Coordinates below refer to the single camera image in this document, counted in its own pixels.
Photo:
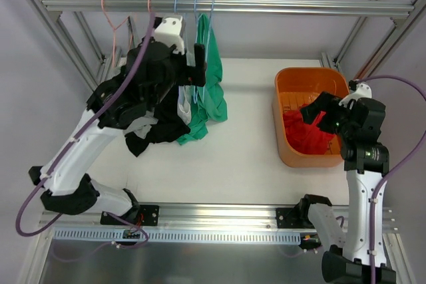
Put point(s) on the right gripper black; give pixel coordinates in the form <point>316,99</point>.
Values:
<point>331,109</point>

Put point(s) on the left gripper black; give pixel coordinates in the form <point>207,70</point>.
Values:
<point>186,69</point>

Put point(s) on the red tank top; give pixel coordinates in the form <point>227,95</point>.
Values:
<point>308,138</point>

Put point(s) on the green tank top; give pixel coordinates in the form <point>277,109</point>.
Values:
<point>211,102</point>

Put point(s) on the light blue hanger with green top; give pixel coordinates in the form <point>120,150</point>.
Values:
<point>196,18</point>

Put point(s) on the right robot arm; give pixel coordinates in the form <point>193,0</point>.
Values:
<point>357,254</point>

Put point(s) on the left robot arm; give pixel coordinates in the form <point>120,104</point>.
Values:
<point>151,75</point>

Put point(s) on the white tank top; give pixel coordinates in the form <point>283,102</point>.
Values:
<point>184,104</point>

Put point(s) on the black tank top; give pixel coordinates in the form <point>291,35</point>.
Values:
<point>168,128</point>

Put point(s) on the grey tank top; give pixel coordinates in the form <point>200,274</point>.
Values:
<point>141,126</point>

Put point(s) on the pink hanger left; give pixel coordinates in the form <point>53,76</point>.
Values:
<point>114,29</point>

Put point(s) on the orange plastic basket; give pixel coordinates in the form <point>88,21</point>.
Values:
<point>295,87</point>

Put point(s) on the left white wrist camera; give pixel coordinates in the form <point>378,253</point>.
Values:
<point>170,32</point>

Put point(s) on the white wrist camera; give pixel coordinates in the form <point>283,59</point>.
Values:
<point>357,90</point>
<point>170,32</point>

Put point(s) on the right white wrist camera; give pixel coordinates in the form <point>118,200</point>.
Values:
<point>357,90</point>

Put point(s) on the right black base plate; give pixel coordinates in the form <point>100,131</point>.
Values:
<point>287,218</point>

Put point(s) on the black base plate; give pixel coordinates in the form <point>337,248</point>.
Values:
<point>287,218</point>
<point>144,215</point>

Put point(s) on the right aluminium frame post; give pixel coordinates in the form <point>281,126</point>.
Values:
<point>372,41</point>

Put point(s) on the aluminium frame post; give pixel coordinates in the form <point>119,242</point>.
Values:
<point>372,41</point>
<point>52,44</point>

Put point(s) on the front aluminium rail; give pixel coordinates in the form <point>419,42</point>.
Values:
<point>221,217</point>

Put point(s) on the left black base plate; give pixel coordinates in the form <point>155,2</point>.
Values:
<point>144,215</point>

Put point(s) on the aluminium hanging rail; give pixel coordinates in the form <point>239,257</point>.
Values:
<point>273,7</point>

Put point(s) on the white slotted cable duct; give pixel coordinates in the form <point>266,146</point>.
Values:
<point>178,236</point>

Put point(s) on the left aluminium frame post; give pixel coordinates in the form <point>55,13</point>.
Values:
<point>52,44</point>

